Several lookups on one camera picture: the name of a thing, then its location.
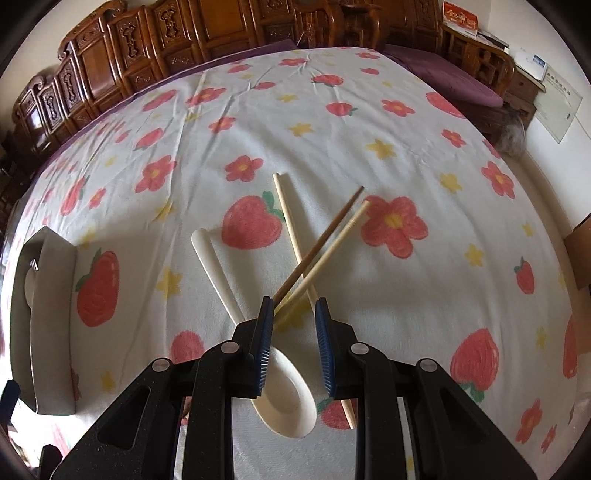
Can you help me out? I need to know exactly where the metal tray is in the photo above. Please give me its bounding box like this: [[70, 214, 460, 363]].
[[9, 227, 77, 415]]

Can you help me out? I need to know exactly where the red sign box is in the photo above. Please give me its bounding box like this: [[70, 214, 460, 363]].
[[442, 1, 479, 37]]

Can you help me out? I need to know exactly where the brown wooden chopstick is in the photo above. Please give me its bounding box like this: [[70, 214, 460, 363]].
[[273, 186, 365, 308]]

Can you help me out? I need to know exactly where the purple mattress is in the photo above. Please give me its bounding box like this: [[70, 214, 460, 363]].
[[383, 44, 503, 108]]

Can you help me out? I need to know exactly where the wall notice paper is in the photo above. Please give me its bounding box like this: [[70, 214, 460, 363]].
[[535, 66, 583, 144]]

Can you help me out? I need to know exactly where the light bamboo chopstick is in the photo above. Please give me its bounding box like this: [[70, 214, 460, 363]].
[[273, 200, 370, 326]]

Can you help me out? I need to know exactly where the floral strawberry tablecloth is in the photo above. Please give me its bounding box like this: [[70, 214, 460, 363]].
[[13, 48, 579, 479]]

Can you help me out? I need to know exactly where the white plastic spoon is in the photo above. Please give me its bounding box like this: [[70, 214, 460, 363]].
[[191, 229, 315, 438]]

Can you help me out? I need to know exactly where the cream plastic chopstick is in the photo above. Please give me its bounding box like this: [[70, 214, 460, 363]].
[[271, 172, 359, 430]]

